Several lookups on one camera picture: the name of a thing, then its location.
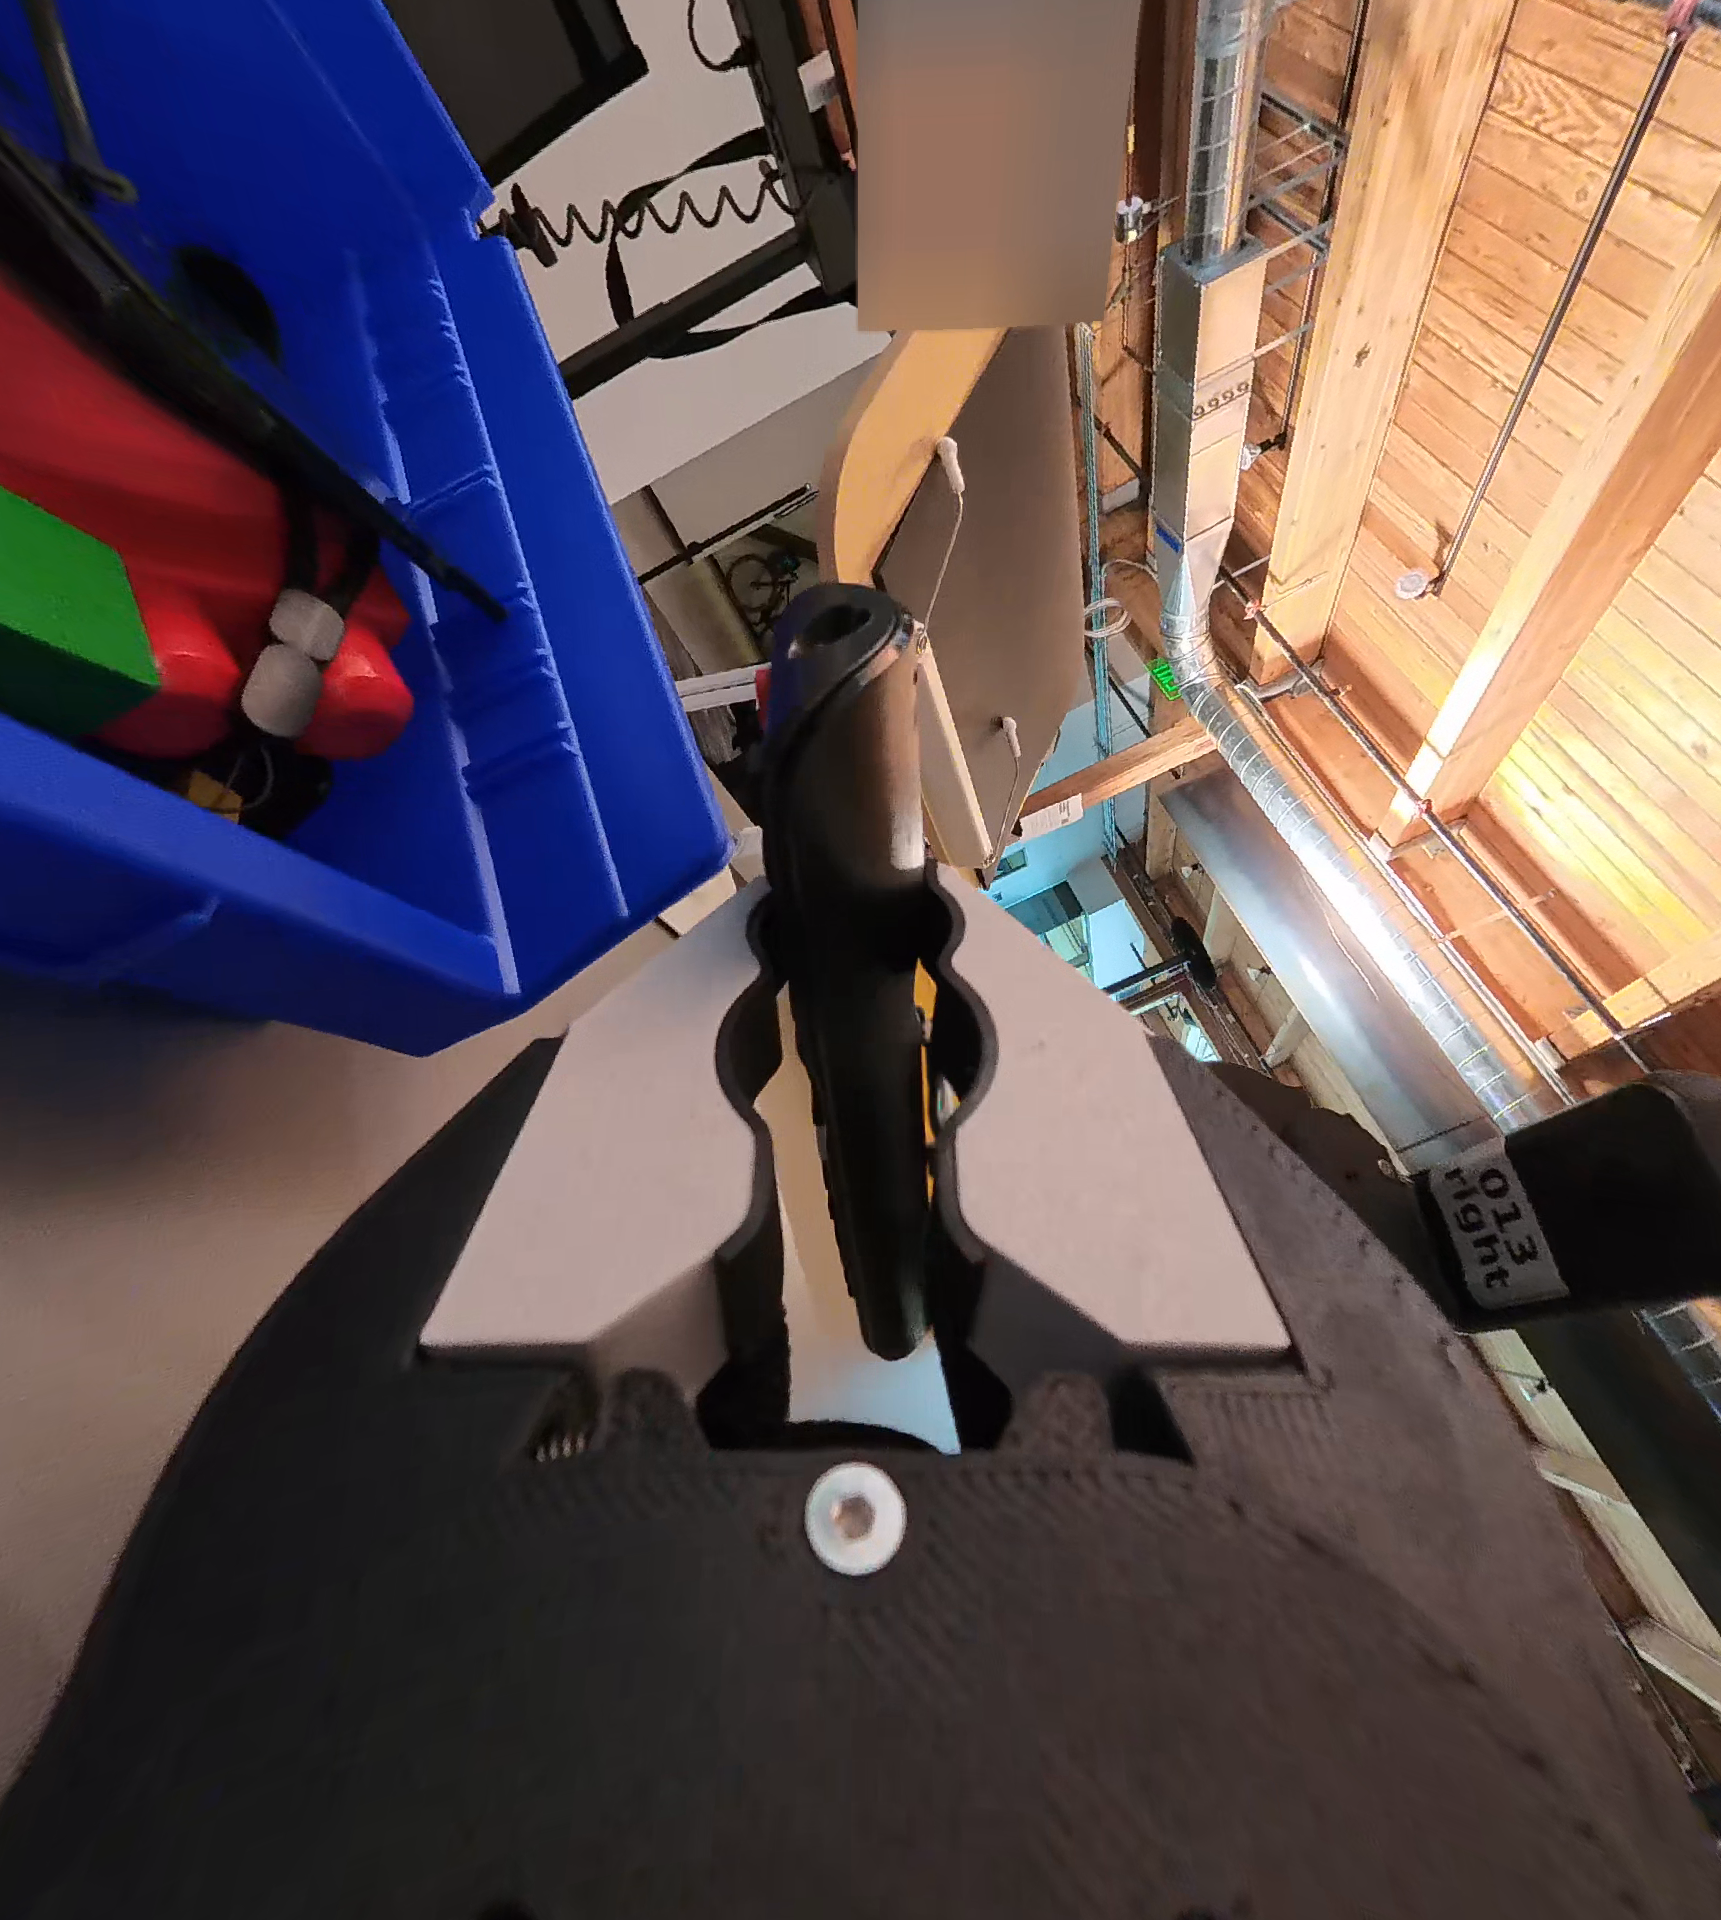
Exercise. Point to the black remote control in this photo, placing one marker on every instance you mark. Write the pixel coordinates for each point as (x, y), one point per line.
(860, 840)

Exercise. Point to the silver spiral air duct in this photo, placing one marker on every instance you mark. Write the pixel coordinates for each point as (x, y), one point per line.
(1341, 885)

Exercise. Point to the blue plastic bin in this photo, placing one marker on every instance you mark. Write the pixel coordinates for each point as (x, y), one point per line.
(500, 600)

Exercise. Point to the white paper sign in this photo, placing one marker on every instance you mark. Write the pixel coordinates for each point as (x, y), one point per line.
(1051, 817)

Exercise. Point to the silver rectangular air duct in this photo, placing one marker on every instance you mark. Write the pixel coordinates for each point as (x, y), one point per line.
(1202, 419)

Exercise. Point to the small red object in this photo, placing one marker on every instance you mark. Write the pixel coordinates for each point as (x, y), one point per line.
(95, 419)

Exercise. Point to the green exit sign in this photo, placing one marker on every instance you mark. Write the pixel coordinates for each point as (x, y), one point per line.
(1170, 680)

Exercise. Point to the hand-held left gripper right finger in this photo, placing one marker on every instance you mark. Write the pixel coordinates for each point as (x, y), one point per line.
(1115, 1199)

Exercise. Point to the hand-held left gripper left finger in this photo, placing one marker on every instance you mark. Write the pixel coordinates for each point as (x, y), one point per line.
(592, 1199)

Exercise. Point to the green wooden block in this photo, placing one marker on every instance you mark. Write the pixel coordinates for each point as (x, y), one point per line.
(6, 600)

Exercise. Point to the white panel bracket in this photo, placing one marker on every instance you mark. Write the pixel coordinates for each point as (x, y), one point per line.
(951, 766)

